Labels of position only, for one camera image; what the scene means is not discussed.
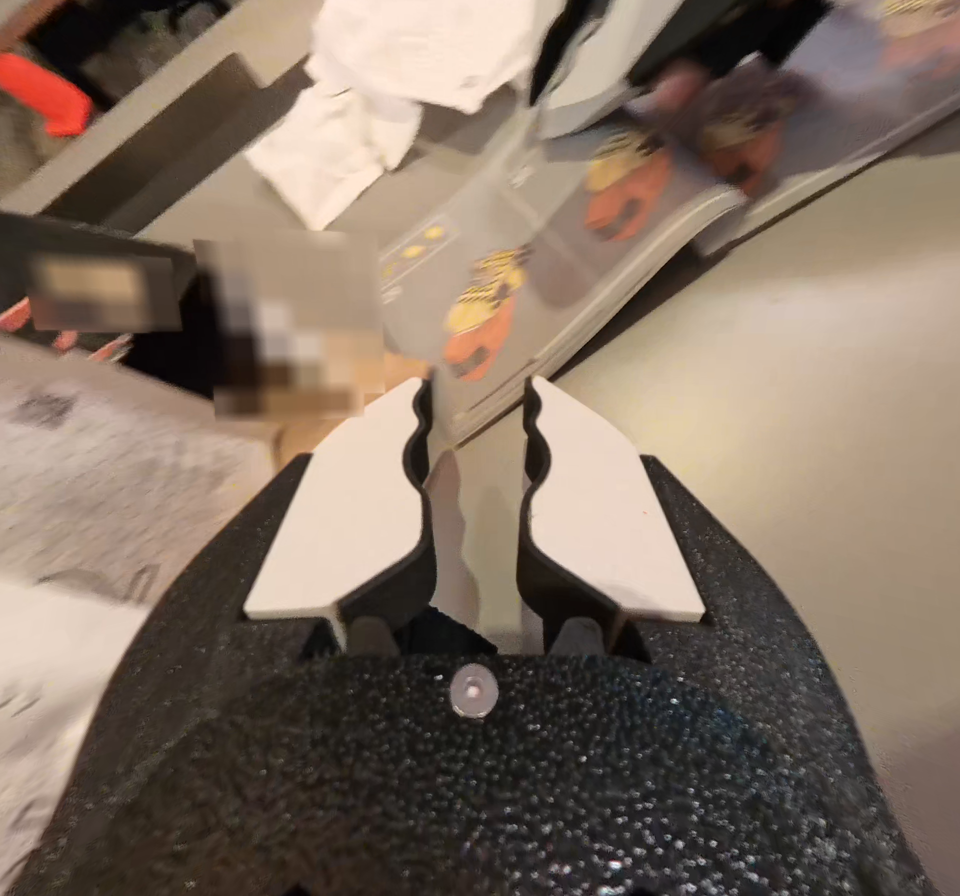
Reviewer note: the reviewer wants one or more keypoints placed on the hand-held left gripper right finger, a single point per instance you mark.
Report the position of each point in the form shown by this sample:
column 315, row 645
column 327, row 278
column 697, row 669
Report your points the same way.
column 607, row 529

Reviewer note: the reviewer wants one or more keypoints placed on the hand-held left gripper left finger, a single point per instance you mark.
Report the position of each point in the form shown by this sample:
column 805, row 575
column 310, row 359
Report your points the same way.
column 337, row 521

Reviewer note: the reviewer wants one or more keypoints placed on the grey instruction booklet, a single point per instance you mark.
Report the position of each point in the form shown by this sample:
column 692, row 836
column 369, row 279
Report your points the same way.
column 600, row 266

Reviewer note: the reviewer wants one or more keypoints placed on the grey desk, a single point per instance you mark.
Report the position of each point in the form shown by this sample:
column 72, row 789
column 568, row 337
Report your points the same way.
column 750, row 461

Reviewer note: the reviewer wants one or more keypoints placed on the person's right hand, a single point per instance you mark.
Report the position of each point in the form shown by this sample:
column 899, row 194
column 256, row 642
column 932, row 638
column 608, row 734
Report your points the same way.
column 686, row 86

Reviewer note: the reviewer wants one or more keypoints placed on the brown cardboard piece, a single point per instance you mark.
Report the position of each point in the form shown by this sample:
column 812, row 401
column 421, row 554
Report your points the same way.
column 315, row 439

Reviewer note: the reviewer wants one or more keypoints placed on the white circle-print paper bag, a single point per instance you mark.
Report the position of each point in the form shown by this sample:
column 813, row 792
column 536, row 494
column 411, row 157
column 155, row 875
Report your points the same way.
column 450, row 11

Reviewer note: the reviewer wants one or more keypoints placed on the white numbered paper bag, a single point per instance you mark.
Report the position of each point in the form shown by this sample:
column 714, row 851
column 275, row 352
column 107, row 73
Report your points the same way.
column 45, row 686
column 112, row 476

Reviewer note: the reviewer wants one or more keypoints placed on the torn white paper bag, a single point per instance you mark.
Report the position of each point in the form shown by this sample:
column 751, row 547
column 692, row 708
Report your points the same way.
column 330, row 154

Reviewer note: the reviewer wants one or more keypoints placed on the dark toy set box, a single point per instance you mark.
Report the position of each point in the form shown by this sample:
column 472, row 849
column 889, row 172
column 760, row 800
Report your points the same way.
column 90, row 233

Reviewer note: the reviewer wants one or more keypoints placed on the red object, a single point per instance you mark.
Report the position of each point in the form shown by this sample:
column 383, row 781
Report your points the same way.
column 45, row 98

